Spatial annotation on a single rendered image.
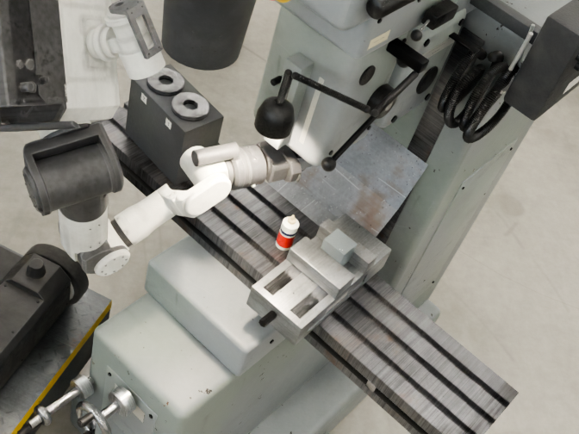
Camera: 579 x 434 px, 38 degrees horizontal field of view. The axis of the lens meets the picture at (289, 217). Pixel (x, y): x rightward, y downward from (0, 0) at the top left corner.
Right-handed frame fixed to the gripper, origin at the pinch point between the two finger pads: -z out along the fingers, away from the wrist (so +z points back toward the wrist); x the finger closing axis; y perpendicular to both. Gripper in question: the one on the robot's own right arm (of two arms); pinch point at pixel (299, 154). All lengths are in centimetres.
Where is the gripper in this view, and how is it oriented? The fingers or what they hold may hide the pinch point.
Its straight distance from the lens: 187.4
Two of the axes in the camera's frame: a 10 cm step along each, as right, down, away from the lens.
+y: -2.3, 6.5, 7.2
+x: -4.7, -7.2, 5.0
